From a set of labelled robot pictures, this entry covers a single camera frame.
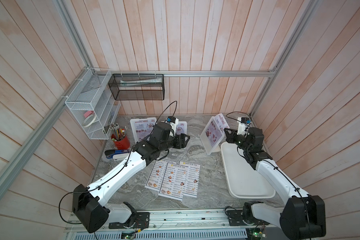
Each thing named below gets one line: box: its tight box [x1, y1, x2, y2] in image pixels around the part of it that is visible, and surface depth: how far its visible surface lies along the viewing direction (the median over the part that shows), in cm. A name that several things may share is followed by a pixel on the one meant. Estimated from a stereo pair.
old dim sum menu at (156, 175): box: [144, 159, 177, 193], surface depth 90 cm
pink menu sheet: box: [205, 113, 230, 148], surface depth 90 cm
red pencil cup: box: [110, 123, 130, 150], surface depth 95 cm
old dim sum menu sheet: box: [179, 161, 201, 198], surface depth 90 cm
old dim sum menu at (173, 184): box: [158, 162, 189, 201], surface depth 88 cm
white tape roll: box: [82, 110, 97, 128], surface depth 83 cm
